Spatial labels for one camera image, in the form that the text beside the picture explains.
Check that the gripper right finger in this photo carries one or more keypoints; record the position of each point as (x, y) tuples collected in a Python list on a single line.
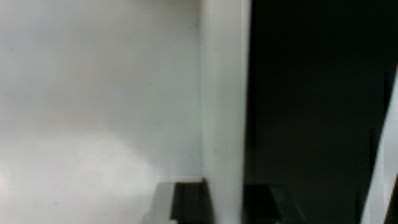
[(271, 207)]

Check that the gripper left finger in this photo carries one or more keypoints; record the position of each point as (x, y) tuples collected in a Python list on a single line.
[(184, 203)]

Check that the white square tabletop part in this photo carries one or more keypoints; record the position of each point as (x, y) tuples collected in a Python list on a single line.
[(123, 84)]

